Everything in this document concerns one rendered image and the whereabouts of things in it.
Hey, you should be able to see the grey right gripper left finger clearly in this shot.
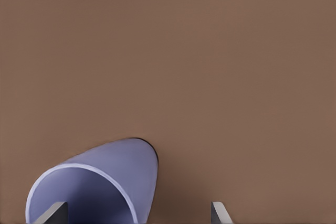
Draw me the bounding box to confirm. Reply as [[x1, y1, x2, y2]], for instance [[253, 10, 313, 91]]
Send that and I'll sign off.
[[34, 201, 69, 224]]

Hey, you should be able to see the lavender blue cup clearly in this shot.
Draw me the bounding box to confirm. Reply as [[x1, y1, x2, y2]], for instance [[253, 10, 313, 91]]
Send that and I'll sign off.
[[25, 137, 160, 224]]

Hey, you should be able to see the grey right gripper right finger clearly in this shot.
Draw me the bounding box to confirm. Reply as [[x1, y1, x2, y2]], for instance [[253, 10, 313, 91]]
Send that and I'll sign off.
[[211, 201, 234, 224]]

